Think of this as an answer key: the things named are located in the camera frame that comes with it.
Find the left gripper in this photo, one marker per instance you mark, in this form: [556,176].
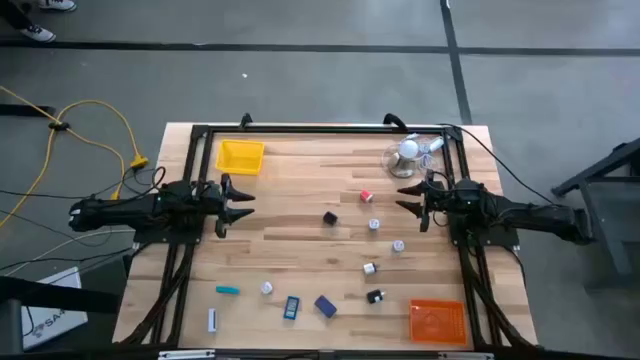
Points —
[210,197]

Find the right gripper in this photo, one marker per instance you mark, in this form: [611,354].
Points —
[440,200]

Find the red and white charger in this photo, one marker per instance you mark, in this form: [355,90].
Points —
[366,196]

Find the white silver charger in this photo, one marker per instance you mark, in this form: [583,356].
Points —
[369,268]

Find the plain black cube charger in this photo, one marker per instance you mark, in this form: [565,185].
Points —
[329,218]

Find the black charger with white label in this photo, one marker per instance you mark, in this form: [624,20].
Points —
[374,296]

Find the bright blue staple box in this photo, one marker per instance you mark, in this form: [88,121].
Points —
[291,307]

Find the white rectangular box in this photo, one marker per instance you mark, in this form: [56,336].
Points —
[212,320]

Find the navy blue box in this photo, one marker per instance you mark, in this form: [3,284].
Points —
[325,306]

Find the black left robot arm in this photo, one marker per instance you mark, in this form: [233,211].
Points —
[125,210]

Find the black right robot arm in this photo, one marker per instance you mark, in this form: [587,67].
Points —
[525,215]

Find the yellow plastic basket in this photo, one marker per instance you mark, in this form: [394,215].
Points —
[240,157]

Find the white globe table lamp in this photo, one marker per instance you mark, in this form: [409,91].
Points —
[409,148]

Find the orange plastic basket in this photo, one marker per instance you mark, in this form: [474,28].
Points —
[437,322]

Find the silver aluminium bar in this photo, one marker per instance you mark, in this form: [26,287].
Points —
[185,354]
[465,356]

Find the black metal stand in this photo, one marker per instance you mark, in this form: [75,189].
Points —
[600,200]

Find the dark desk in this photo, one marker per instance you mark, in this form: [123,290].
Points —
[50,295]

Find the white printed sign board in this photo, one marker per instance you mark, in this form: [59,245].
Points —
[55,310]

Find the black floor bar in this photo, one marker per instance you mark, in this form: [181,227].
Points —
[25,110]

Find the person's shoe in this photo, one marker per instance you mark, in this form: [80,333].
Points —
[57,4]
[39,34]

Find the person's leg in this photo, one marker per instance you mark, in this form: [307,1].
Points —
[12,12]

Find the black curved frame clamp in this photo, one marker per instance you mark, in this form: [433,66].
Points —
[395,119]

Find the small black frame clamp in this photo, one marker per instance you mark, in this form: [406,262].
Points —
[245,120]

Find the black metal table frame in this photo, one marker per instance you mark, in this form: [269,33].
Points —
[325,129]

